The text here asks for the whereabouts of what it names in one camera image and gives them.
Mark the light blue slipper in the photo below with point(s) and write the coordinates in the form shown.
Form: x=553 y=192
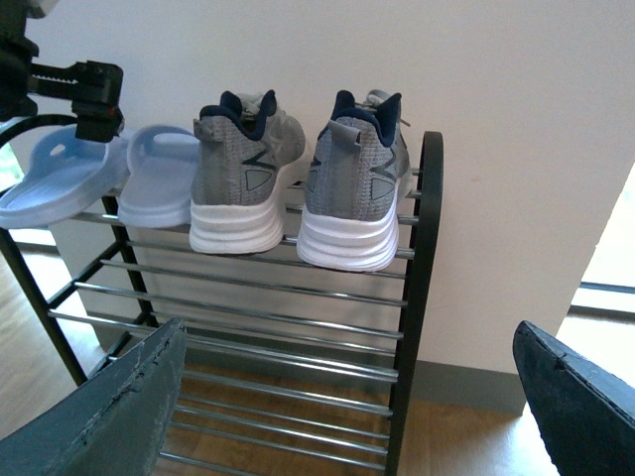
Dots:
x=161 y=160
x=65 y=176

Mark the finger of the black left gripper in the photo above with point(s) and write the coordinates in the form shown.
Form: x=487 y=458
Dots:
x=93 y=89

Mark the dark window frame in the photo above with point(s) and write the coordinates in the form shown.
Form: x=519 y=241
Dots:
x=603 y=299

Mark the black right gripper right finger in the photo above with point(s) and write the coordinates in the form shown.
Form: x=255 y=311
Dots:
x=585 y=415

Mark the black metal shoe rack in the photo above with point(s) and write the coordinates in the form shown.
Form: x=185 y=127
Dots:
x=291 y=369

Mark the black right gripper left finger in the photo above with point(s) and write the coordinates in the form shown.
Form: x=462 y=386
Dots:
x=113 y=424

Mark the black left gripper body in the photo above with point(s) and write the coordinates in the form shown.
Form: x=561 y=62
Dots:
x=17 y=53

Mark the grey knit sneaker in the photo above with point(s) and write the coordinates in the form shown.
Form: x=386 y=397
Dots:
x=360 y=171
x=250 y=152

